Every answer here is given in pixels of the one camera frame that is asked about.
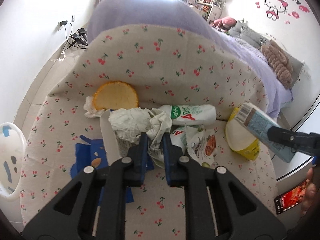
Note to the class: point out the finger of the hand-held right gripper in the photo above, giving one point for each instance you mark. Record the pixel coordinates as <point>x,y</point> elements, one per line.
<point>290,138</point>

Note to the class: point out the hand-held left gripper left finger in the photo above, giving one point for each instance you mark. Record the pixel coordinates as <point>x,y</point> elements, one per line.
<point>143,155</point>

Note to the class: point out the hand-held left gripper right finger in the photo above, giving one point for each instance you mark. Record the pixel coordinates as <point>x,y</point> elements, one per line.
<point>166,155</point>

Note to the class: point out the light blue carton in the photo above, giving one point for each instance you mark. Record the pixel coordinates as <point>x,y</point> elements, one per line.
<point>260,127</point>

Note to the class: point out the grey-white paper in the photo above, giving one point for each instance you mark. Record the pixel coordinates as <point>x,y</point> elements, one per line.
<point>130,122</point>

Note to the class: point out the white plastic bin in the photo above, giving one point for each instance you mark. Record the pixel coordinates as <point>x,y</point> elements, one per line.
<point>5,140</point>

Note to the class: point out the nut picture snack wrapper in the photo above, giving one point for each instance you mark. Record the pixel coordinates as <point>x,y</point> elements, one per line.
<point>205,150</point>

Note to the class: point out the yellow and white packet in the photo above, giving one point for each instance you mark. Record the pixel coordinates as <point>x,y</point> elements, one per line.
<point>240,137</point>

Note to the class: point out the black smartphone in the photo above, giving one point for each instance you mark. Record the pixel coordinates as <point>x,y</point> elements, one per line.
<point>290,197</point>

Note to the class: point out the orange peel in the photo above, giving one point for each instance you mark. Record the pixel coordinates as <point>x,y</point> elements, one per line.
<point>115,95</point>

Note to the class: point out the white crumpled tissue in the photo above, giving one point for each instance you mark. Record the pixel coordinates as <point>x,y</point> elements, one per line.
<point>91,110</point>

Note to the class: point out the brown plush blanket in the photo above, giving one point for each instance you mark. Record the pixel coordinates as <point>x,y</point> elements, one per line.
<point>277,60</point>

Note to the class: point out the cherry print armchair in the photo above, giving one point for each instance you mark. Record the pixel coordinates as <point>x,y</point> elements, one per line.
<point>162,62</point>

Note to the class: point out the grey pillow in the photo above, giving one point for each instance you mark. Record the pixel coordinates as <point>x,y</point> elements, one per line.
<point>245,31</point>

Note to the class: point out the pink plush toy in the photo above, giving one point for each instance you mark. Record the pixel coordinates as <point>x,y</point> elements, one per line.
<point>227,21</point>

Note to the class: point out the black chargers on floor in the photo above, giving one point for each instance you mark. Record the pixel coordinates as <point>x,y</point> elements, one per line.
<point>80,37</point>

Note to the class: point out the purple blanket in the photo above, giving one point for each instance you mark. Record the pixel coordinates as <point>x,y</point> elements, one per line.
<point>150,12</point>

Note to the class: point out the grey bed frame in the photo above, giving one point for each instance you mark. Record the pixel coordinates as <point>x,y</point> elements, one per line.
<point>297,67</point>

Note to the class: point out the pink cartoon cat wall sticker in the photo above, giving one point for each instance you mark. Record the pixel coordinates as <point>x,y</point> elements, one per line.
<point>276,1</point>

